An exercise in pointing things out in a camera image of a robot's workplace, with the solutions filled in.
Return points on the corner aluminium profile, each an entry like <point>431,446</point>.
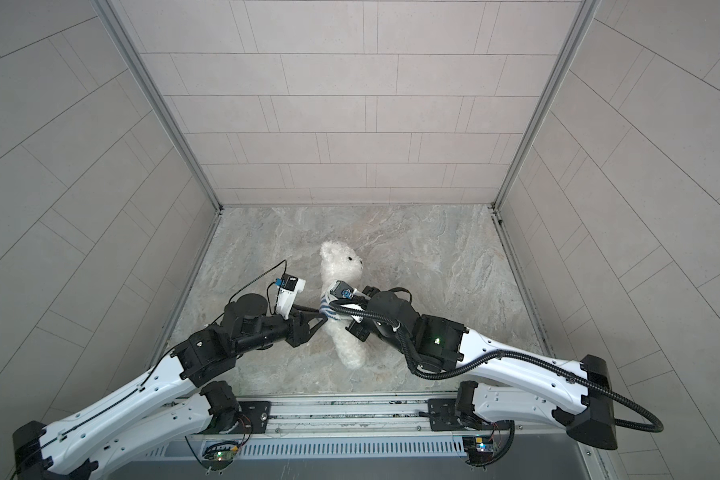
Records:
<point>575,36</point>
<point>126,47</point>

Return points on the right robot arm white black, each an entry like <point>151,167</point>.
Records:
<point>498,383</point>

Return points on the left corner aluminium profile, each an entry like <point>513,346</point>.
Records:
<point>126,47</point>

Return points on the left green circuit board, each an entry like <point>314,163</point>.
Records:
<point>221,455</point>

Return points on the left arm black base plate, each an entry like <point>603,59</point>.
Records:
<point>255,417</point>

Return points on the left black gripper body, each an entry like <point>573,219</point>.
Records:
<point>272,332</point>

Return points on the white teddy bear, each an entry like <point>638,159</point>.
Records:
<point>339,262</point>

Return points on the blue white striped sweater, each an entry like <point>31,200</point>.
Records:
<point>330,306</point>

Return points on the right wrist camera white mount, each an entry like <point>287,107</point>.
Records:
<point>345,295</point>

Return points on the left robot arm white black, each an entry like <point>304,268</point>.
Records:
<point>182,395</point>

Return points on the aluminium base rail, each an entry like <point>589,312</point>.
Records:
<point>353,416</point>

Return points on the right green circuit board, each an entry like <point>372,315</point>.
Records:
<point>480,450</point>

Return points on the right corner aluminium profile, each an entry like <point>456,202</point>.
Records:
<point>575,36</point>

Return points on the green circuit board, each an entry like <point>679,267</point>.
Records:
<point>480,450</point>
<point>221,455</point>

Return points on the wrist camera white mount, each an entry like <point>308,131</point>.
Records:
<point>345,295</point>
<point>289,287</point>

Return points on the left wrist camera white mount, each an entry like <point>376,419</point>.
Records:
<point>289,287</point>

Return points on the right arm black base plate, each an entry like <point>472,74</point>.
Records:
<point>443,416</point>

